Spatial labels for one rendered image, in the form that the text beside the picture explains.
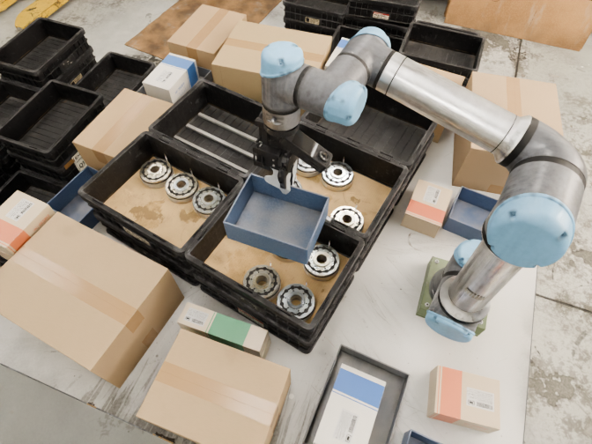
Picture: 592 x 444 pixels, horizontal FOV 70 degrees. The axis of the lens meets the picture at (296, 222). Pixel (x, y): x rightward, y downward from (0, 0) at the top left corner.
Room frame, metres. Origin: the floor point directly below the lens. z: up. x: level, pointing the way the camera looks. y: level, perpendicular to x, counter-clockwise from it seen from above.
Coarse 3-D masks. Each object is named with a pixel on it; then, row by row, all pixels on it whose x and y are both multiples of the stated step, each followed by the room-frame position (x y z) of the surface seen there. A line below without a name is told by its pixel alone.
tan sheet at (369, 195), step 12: (300, 180) 0.86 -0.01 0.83; (312, 180) 0.86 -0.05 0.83; (360, 180) 0.86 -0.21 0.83; (372, 180) 0.86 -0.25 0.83; (324, 192) 0.81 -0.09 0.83; (336, 192) 0.81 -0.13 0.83; (348, 192) 0.81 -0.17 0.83; (360, 192) 0.81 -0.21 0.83; (372, 192) 0.81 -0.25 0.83; (384, 192) 0.81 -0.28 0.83; (336, 204) 0.76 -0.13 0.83; (348, 204) 0.76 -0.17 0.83; (360, 204) 0.76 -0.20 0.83; (372, 204) 0.76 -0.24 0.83; (372, 216) 0.72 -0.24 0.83
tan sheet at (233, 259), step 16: (224, 240) 0.63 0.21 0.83; (224, 256) 0.58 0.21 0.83; (240, 256) 0.58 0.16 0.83; (256, 256) 0.58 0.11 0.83; (272, 256) 0.58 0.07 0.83; (224, 272) 0.52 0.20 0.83; (240, 272) 0.52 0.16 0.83; (288, 272) 0.53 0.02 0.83; (304, 272) 0.53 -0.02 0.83; (320, 288) 0.48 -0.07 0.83; (320, 304) 0.43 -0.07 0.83
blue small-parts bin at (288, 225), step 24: (240, 192) 0.58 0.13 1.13; (264, 192) 0.63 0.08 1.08; (312, 192) 0.58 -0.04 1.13; (240, 216) 0.56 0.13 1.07; (264, 216) 0.56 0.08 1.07; (288, 216) 0.56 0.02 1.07; (312, 216) 0.56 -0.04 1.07; (240, 240) 0.49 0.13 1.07; (264, 240) 0.47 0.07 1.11; (288, 240) 0.49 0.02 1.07; (312, 240) 0.46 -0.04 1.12
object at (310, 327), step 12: (228, 204) 0.70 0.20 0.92; (216, 216) 0.65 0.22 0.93; (204, 228) 0.61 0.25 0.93; (336, 228) 0.61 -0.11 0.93; (360, 240) 0.57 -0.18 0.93; (360, 252) 0.55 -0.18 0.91; (192, 264) 0.51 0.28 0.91; (204, 264) 0.50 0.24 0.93; (348, 264) 0.51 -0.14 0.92; (216, 276) 0.47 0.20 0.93; (240, 288) 0.43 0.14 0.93; (336, 288) 0.43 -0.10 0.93; (264, 300) 0.40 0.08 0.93; (324, 300) 0.40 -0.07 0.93; (276, 312) 0.37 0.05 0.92; (288, 312) 0.37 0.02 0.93; (324, 312) 0.38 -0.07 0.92; (300, 324) 0.34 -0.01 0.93; (312, 324) 0.34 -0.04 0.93
